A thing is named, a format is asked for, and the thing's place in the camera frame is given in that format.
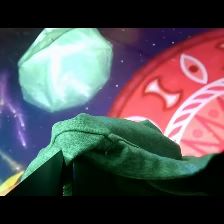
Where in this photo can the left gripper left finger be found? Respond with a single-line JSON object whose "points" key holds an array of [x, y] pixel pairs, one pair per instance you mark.
{"points": [[46, 180]]}

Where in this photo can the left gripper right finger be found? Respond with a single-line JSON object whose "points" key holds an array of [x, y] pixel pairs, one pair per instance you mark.
{"points": [[100, 181]]}

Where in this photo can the green garment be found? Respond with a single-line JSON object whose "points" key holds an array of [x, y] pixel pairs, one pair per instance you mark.
{"points": [[123, 146]]}

